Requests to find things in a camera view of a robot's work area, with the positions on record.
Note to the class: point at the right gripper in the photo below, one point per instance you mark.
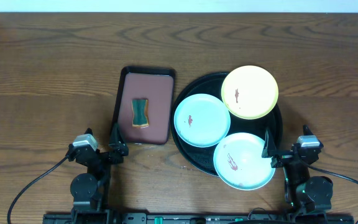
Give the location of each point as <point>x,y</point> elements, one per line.
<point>270,151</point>

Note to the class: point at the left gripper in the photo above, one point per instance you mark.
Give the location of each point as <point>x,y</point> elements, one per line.
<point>103,156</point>

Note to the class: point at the green and yellow sponge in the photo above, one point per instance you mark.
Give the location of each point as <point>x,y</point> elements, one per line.
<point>140,117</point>

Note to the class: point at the yellow plate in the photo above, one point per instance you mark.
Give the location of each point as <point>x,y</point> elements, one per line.
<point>249,92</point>

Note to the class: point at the light blue plate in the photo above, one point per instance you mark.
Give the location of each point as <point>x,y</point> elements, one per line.
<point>239,163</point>
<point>201,120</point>

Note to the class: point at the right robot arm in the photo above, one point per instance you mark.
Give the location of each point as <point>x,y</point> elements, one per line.
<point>307,195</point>

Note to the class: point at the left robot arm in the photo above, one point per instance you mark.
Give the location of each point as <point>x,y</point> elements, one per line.
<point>90,189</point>

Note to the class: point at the black rectangular tray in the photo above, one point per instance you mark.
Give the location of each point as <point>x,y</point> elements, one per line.
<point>154,85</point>

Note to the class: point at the black round tray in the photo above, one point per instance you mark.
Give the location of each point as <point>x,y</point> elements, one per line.
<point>202,157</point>

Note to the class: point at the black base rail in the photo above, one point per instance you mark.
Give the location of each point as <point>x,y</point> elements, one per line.
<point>143,218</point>

